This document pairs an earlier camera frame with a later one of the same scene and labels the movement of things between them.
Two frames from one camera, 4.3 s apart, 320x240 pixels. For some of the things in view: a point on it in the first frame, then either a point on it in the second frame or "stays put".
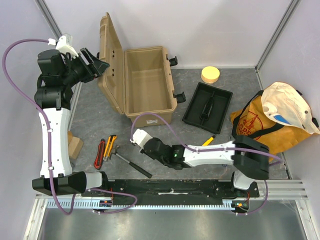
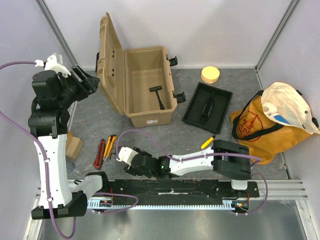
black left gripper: (92, 71) -> (89, 86)
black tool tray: (207, 107) stays put
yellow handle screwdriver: (209, 141) stays put
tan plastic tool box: (138, 82) stays put
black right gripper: (152, 147) -> (135, 163)
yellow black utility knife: (109, 146) stays put
